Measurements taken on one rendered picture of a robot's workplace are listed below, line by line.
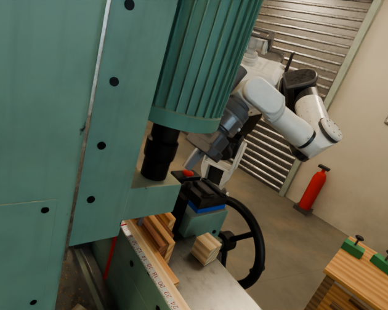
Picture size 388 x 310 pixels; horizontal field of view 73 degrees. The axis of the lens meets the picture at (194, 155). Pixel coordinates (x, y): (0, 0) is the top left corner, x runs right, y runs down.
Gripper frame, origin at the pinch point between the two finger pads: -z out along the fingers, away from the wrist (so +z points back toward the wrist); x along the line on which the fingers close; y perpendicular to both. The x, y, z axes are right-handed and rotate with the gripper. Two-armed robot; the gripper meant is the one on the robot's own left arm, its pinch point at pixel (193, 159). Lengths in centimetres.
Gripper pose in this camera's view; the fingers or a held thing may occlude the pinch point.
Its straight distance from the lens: 68.9
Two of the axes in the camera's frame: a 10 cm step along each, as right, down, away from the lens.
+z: 6.4, -7.7, 0.3
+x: -5.8, -4.6, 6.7
